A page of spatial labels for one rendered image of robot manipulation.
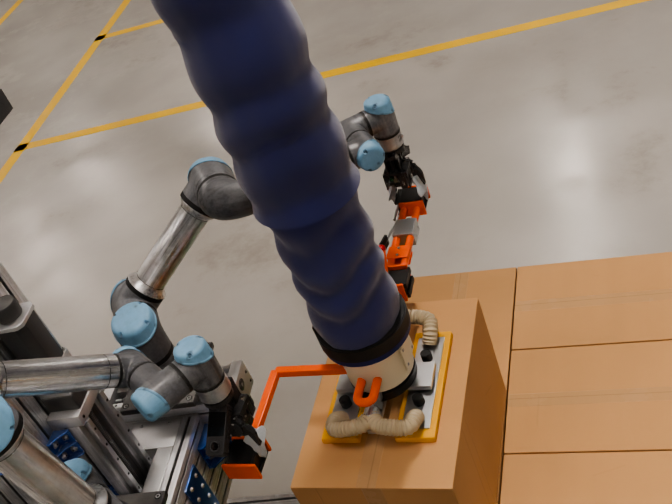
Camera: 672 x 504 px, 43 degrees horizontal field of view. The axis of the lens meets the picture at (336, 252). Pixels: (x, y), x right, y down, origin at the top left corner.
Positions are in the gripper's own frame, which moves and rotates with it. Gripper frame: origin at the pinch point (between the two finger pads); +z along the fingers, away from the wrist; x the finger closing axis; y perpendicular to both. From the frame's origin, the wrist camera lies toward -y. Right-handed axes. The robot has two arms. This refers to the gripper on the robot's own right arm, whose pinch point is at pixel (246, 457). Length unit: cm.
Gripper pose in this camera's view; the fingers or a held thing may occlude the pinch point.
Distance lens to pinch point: 206.7
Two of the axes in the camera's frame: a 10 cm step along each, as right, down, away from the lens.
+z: 3.1, 7.6, 5.8
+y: 2.2, -6.5, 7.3
